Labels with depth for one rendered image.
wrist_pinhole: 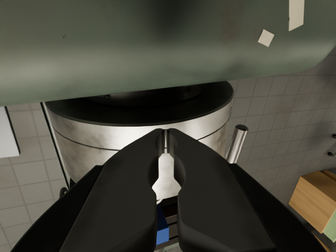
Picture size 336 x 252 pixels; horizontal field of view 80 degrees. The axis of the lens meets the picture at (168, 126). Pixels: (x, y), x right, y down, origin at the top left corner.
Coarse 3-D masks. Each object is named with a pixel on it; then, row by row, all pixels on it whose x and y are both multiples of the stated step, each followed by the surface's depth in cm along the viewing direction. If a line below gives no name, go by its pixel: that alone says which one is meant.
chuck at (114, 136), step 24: (216, 96) 30; (72, 120) 24; (96, 120) 23; (120, 120) 23; (144, 120) 23; (168, 120) 23; (192, 120) 24; (216, 120) 27; (96, 144) 24; (120, 144) 24
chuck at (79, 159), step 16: (224, 128) 31; (64, 144) 28; (80, 144) 26; (208, 144) 28; (224, 144) 34; (64, 160) 31; (80, 160) 27; (96, 160) 26; (160, 160) 25; (80, 176) 29; (160, 176) 27; (160, 192) 28; (176, 192) 29
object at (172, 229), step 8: (168, 208) 77; (176, 208) 77; (168, 216) 74; (176, 216) 76; (168, 224) 77; (176, 224) 78; (176, 232) 80; (168, 240) 81; (176, 240) 83; (160, 248) 82
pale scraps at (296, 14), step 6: (294, 0) 20; (300, 0) 20; (294, 6) 20; (300, 6) 20; (294, 12) 20; (300, 12) 20; (294, 18) 20; (300, 18) 21; (294, 24) 21; (300, 24) 21; (264, 30) 20; (264, 36) 20; (270, 36) 20; (264, 42) 21
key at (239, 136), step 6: (240, 126) 18; (234, 132) 19; (240, 132) 18; (246, 132) 18; (234, 138) 19; (240, 138) 18; (234, 144) 19; (240, 144) 19; (228, 150) 20; (234, 150) 19; (240, 150) 19; (228, 156) 20; (234, 156) 19; (234, 162) 20
